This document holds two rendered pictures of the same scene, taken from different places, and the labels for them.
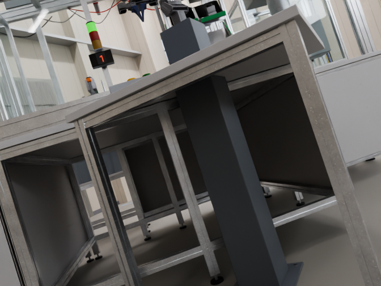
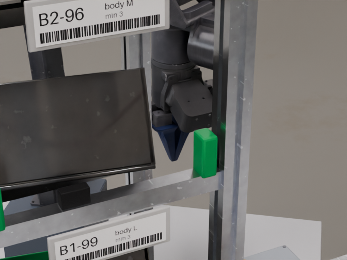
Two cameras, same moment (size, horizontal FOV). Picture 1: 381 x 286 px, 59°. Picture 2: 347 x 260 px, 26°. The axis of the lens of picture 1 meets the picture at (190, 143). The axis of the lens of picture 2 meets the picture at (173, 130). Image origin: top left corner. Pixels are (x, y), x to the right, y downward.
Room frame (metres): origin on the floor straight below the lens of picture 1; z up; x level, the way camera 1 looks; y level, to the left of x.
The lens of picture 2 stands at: (2.39, -0.23, 1.75)
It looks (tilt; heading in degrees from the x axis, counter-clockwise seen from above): 28 degrees down; 163
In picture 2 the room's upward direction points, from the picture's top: straight up
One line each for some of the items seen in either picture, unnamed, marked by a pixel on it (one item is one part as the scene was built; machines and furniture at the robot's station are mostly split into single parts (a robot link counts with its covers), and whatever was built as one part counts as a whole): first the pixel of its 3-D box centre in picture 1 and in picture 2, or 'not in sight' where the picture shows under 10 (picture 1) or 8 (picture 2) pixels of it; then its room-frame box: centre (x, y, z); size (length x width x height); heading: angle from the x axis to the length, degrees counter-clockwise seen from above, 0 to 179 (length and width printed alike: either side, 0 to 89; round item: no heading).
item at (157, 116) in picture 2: not in sight; (180, 109); (1.54, 0.04, 1.30); 0.09 x 0.04 x 0.02; 98
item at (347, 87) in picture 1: (324, 127); not in sight; (2.72, -1.06, 0.43); 1.11 x 0.68 x 0.86; 99
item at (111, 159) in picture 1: (98, 167); not in sight; (3.66, 1.03, 0.73); 0.62 x 0.42 x 0.23; 99
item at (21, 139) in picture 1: (154, 120); not in sight; (2.16, 0.18, 0.84); 1.50 x 1.41 x 0.03; 99
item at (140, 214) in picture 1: (243, 151); not in sight; (3.14, -0.45, 0.43); 2.20 x 0.38 x 0.86; 99
